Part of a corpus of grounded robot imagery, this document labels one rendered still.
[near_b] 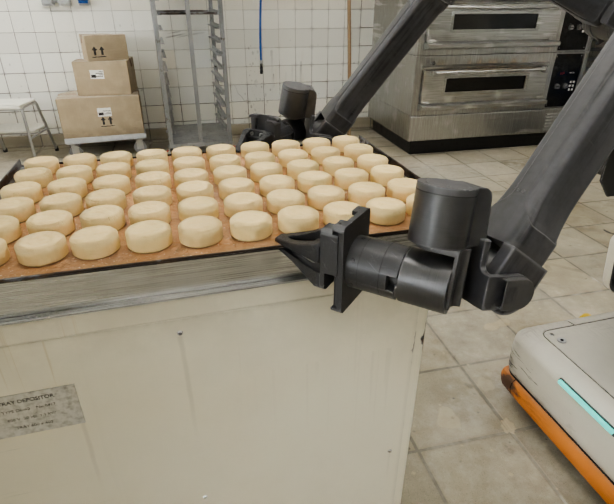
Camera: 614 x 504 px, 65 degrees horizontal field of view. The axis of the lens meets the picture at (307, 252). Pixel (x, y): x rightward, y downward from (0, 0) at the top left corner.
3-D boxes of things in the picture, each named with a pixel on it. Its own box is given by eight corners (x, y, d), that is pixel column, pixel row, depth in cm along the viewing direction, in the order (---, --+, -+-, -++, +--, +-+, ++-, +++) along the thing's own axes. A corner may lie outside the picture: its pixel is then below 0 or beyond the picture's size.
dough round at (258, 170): (245, 182, 73) (245, 169, 72) (256, 172, 78) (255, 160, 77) (277, 185, 72) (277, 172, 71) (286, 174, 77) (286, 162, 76)
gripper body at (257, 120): (246, 114, 92) (268, 107, 98) (249, 166, 97) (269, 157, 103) (275, 118, 89) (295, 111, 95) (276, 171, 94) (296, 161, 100)
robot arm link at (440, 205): (531, 310, 48) (473, 277, 55) (561, 195, 44) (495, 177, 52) (429, 319, 43) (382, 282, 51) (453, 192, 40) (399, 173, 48)
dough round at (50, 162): (64, 166, 80) (61, 154, 79) (56, 176, 76) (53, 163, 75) (31, 168, 79) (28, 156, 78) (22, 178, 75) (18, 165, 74)
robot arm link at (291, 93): (333, 154, 100) (325, 138, 107) (346, 98, 94) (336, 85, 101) (276, 147, 97) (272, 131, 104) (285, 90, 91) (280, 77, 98)
